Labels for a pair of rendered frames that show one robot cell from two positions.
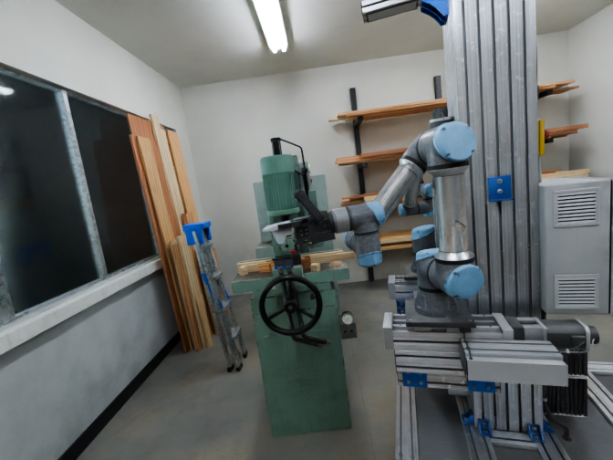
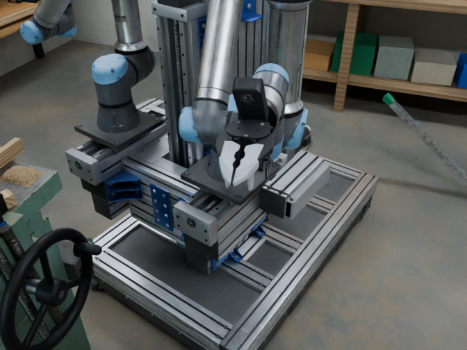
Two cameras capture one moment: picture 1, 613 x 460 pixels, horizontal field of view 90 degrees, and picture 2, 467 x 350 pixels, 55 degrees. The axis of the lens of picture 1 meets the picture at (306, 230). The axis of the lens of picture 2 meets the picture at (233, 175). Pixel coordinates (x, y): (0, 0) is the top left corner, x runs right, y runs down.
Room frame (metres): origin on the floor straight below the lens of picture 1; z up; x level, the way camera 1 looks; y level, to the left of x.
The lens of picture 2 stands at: (0.75, 0.62, 1.61)
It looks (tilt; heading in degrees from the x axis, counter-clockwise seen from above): 36 degrees down; 288
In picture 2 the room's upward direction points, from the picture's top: straight up
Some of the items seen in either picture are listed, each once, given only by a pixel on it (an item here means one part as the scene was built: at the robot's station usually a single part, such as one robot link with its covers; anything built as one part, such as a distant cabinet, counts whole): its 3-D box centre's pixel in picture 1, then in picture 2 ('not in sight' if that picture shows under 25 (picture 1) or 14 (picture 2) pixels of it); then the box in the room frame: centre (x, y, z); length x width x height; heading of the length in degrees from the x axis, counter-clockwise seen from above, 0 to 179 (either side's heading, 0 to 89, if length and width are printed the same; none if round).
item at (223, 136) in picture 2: not in sight; (231, 144); (0.93, 0.04, 1.23); 0.09 x 0.05 x 0.02; 95
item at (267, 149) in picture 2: (292, 224); (258, 146); (0.89, 0.04, 1.23); 0.09 x 0.05 x 0.02; 95
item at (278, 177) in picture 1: (280, 185); not in sight; (1.67, 0.11, 1.35); 0.18 x 0.18 x 0.31
